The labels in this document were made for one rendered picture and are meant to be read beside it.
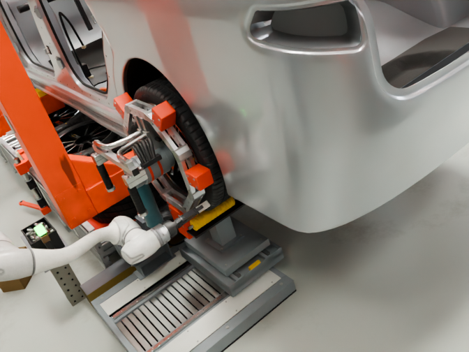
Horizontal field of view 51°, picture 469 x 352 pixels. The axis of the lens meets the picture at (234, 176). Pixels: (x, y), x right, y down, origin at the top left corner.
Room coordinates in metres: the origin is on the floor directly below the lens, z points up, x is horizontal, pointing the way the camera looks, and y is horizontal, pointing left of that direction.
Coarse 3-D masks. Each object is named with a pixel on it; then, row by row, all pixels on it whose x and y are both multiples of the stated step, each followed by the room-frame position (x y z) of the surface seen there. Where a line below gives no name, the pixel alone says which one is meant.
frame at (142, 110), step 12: (132, 108) 2.07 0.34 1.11; (144, 108) 2.06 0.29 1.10; (132, 120) 2.25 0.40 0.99; (132, 132) 2.25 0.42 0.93; (168, 132) 1.92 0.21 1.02; (168, 144) 1.85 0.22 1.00; (180, 144) 1.86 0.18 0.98; (180, 156) 1.81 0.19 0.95; (192, 156) 1.83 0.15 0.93; (180, 168) 1.83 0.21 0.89; (156, 180) 2.18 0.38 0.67; (168, 192) 2.13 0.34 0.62; (192, 192) 1.80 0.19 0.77; (204, 192) 1.83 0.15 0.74; (180, 204) 1.99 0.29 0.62; (192, 204) 1.85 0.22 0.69
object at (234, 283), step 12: (192, 252) 2.21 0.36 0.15; (264, 252) 1.99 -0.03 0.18; (276, 252) 1.99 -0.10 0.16; (192, 264) 2.17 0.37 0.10; (204, 264) 2.08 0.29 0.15; (252, 264) 1.93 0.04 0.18; (264, 264) 1.94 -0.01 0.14; (216, 276) 1.93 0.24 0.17; (228, 276) 1.93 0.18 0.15; (240, 276) 1.88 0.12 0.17; (252, 276) 1.90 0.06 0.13; (228, 288) 1.84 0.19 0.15; (240, 288) 1.86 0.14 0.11
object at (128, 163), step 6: (144, 126) 2.00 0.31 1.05; (144, 132) 2.01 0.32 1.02; (138, 138) 1.98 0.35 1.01; (144, 138) 1.99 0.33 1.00; (126, 144) 1.95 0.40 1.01; (132, 144) 1.96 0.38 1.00; (120, 150) 1.91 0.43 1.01; (126, 150) 1.93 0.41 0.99; (120, 156) 1.85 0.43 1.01; (126, 162) 1.80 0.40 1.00; (132, 162) 1.80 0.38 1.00
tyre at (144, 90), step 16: (160, 80) 2.13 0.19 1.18; (144, 96) 2.13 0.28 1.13; (160, 96) 2.00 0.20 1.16; (176, 96) 1.98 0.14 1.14; (176, 112) 1.91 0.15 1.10; (192, 112) 1.91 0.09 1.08; (192, 128) 1.85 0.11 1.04; (192, 144) 1.86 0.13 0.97; (208, 144) 1.83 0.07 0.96; (208, 160) 1.80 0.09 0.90; (208, 192) 1.86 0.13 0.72; (224, 192) 1.86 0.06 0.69; (208, 208) 1.92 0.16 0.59
